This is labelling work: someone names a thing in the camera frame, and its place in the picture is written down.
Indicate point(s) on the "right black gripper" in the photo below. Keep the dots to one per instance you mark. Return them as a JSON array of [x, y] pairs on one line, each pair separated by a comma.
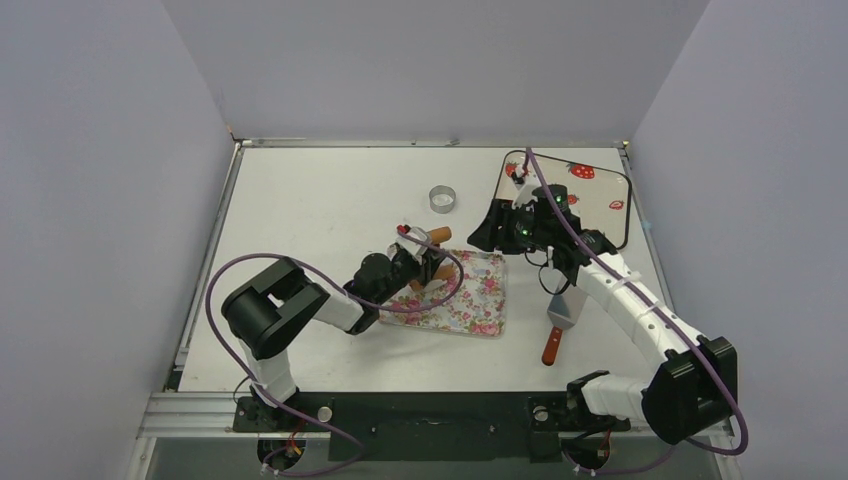
[[499, 225]]

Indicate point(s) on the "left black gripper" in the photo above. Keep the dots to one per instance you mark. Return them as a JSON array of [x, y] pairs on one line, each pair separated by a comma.
[[424, 270]]

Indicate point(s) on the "floral pattern tray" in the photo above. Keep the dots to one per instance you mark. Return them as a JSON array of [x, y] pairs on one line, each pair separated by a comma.
[[474, 304]]

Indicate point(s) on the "metal spatula wooden handle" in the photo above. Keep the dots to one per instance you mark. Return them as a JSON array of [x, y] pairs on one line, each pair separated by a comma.
[[563, 311]]

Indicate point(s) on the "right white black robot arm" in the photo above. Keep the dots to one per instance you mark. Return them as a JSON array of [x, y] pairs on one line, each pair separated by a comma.
[[695, 380]]

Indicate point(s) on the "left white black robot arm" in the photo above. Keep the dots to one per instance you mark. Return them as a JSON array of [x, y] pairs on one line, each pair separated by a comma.
[[270, 310]]

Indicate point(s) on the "strawberry pattern tray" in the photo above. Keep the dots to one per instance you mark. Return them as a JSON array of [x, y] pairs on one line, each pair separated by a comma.
[[599, 197]]

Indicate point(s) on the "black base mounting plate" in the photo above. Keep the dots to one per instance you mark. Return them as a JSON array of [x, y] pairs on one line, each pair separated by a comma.
[[458, 426]]

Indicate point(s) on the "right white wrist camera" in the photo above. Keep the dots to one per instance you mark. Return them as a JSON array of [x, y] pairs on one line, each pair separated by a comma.
[[525, 182]]

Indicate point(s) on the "aluminium front rail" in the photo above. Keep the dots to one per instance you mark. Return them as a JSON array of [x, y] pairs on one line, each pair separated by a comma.
[[218, 414]]

